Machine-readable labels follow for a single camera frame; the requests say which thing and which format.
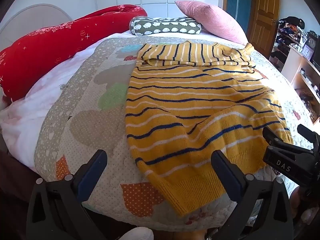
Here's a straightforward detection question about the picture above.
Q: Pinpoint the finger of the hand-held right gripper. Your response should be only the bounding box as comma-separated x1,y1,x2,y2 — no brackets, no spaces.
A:
262,126,298,150
297,124,320,151

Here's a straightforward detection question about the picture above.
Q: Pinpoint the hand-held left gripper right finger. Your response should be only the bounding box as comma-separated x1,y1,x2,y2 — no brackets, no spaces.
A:
211,150,294,240

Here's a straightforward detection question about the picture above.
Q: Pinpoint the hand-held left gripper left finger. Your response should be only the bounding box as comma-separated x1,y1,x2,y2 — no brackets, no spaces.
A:
26,149,108,240

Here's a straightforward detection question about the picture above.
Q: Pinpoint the yellow striped knit sweater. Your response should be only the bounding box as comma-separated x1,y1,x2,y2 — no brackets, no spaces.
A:
125,41,294,217

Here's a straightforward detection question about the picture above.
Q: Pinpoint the pile of dark clothes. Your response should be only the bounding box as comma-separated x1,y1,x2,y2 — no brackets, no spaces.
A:
277,16,307,38

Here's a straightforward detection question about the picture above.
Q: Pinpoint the person's right hand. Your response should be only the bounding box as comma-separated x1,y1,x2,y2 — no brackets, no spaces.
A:
290,187,320,227

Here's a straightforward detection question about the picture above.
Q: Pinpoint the patchwork heart quilt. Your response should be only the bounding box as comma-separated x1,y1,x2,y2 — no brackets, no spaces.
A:
34,36,316,227

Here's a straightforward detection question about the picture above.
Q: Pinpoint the white shelf unit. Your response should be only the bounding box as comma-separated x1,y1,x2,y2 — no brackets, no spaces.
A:
271,20,320,125

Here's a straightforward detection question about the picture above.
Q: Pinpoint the small desk clock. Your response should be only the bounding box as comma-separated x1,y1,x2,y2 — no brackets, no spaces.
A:
301,31,318,60

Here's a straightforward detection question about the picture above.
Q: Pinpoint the wooden door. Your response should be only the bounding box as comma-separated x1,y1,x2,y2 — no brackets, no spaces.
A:
249,0,282,53

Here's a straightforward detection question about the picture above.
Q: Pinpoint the pink ribbed pillow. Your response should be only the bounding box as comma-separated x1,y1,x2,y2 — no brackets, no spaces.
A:
174,0,248,46

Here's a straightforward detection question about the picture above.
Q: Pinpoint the red long bolster pillow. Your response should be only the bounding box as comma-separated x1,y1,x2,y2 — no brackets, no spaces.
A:
0,4,148,103

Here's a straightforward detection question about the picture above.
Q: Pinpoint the grey hedgehog print pillow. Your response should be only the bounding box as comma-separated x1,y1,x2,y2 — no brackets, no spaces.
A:
129,16,202,36

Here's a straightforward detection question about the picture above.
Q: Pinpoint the rounded pale headboard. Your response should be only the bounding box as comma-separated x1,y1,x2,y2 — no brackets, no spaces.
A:
0,4,73,47

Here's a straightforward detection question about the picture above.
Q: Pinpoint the teal wall panel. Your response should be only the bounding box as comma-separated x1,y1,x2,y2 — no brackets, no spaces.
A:
226,0,253,28

